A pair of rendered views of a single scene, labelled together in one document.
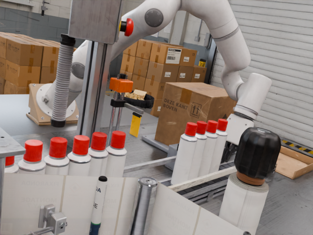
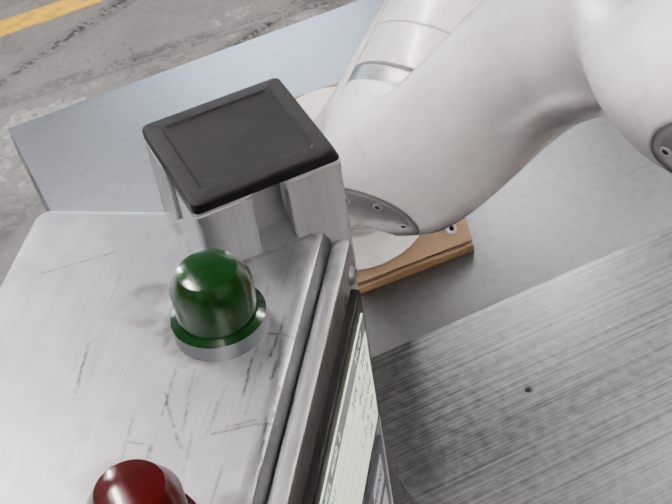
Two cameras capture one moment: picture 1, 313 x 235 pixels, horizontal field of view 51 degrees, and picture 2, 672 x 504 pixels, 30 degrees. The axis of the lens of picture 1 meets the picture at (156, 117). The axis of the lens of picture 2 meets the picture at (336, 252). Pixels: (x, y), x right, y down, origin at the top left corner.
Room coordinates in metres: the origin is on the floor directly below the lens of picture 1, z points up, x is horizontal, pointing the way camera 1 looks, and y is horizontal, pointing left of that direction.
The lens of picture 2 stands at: (0.60, 0.01, 1.71)
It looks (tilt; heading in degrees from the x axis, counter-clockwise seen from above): 41 degrees down; 29
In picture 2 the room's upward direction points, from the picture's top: 10 degrees counter-clockwise
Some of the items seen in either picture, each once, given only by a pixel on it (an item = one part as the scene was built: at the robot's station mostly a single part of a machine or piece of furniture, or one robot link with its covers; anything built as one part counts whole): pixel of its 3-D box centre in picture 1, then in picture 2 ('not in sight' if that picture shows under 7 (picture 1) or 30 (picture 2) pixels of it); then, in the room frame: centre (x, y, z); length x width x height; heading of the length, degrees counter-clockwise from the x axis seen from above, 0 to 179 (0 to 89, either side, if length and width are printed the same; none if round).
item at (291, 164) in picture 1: (280, 158); not in sight; (1.51, -0.63, 0.85); 0.30 x 0.26 x 0.04; 138
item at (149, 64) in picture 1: (162, 80); not in sight; (5.17, 0.02, 0.57); 1.20 x 0.85 x 1.14; 141
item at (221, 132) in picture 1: (216, 148); not in sight; (1.07, -0.22, 0.98); 0.05 x 0.05 x 0.20
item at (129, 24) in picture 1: (125, 26); not in sight; (0.72, 0.10, 1.33); 0.04 x 0.03 x 0.04; 13
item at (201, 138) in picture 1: (194, 152); not in sight; (0.99, -0.14, 0.98); 0.05 x 0.05 x 0.20
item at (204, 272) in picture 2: not in sight; (213, 295); (0.79, 0.16, 1.49); 0.03 x 0.03 x 0.02
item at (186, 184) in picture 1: (202, 179); not in sight; (0.97, -0.18, 0.91); 1.07 x 0.01 x 0.02; 138
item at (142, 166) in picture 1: (188, 155); not in sight; (1.02, -0.13, 0.96); 1.07 x 0.01 x 0.01; 138
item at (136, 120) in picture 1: (135, 124); not in sight; (0.79, 0.05, 1.09); 0.03 x 0.01 x 0.06; 48
